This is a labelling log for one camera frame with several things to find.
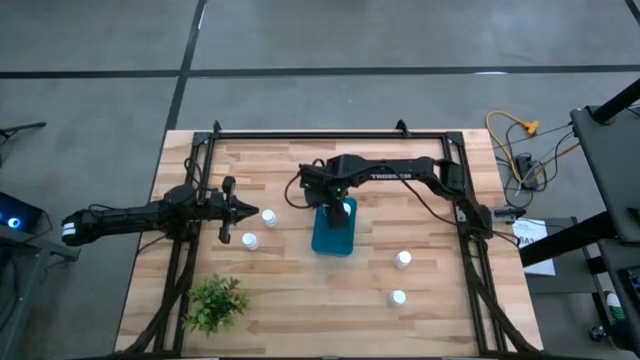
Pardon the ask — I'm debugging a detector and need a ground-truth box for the black stand bar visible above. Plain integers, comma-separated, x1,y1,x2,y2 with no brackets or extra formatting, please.
519,209,624,269

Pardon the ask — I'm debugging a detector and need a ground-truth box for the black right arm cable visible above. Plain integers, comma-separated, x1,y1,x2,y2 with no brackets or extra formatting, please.
283,171,304,211

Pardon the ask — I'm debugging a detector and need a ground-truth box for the grey desk stand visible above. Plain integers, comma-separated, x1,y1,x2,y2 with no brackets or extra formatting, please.
0,224,81,360

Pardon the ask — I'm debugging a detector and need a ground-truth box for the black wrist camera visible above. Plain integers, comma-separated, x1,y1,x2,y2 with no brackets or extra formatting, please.
207,192,225,220
299,167,321,202

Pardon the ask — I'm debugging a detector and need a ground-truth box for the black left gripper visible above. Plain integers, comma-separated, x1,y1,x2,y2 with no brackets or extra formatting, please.
218,177,261,245

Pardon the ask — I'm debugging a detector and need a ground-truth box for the blue plastic basket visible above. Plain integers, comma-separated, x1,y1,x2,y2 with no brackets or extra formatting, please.
310,196,359,258

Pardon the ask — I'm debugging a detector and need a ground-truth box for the black metal table frame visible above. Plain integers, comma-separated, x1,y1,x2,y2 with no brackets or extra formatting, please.
117,128,541,360

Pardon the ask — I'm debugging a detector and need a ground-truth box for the black power strip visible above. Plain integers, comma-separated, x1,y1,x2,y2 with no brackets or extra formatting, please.
514,153,540,191

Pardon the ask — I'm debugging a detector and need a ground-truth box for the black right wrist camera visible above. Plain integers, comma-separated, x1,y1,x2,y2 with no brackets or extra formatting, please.
299,167,321,202

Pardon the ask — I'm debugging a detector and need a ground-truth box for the yellow extension cable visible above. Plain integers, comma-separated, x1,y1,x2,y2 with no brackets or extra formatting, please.
485,109,581,186

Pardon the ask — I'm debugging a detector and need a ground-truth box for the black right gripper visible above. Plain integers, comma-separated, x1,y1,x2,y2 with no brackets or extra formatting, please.
319,168,354,230

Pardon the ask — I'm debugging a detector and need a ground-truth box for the white paper sheet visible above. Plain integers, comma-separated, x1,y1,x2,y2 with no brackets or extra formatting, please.
512,218,557,277

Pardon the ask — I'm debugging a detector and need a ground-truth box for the black computer with blue light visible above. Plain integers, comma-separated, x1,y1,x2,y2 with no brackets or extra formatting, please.
0,192,45,236

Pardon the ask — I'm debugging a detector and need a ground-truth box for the green artificial plant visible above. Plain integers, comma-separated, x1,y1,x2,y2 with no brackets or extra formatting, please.
182,273,250,337

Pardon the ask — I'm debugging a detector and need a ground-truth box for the black tripod leg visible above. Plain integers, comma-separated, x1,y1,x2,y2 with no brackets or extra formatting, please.
0,121,48,141

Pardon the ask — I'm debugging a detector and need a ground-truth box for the black equipment cart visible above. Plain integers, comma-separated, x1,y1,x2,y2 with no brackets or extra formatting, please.
569,77,640,246

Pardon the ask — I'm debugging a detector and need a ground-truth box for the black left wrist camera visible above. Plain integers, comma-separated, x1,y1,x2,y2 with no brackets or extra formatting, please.
207,192,225,220

